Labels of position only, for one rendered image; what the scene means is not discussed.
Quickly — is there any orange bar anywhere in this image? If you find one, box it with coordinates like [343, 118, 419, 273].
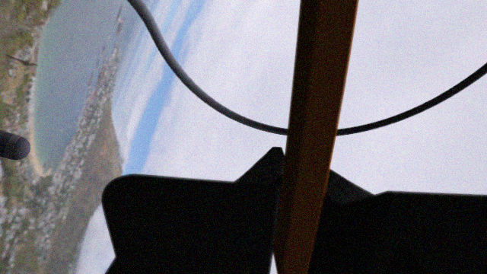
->
[273, 0, 359, 274]

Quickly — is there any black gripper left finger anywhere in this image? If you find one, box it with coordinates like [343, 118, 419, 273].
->
[101, 147, 285, 274]

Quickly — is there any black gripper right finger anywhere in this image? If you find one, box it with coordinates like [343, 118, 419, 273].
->
[307, 169, 487, 274]

